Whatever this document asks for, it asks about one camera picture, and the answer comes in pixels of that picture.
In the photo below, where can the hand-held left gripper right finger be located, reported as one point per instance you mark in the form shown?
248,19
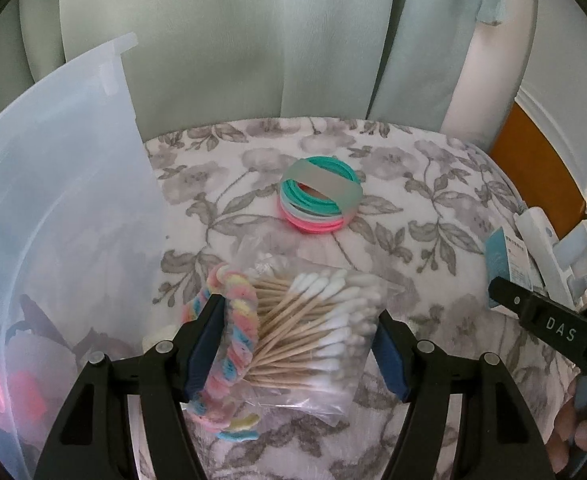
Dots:
391,360

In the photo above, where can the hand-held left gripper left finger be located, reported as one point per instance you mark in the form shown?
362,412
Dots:
206,345

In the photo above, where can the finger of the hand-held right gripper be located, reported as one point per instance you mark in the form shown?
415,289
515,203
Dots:
538,320

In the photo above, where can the pastel twisted scrunchie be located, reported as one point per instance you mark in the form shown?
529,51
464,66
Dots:
233,350

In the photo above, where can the cream square hair claw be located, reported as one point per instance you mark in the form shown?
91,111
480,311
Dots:
156,337

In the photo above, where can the bag of cotton swabs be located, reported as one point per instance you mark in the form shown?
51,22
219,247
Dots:
313,330

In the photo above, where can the pink hair clip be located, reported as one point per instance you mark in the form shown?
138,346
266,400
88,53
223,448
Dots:
23,395

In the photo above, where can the clear plastic storage bin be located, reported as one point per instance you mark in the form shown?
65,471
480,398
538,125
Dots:
73,185

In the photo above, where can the person's right hand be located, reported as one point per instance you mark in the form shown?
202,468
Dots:
566,430

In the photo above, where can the small white blue box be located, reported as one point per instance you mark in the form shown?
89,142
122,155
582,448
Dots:
511,265

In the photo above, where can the white power strip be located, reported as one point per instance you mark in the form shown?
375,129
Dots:
541,240

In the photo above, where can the grey floral blanket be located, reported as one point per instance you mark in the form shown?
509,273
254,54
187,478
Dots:
423,240

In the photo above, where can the white headboard panel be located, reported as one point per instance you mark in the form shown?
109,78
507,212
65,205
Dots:
573,110

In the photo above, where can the pale green curtain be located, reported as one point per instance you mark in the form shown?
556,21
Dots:
253,35

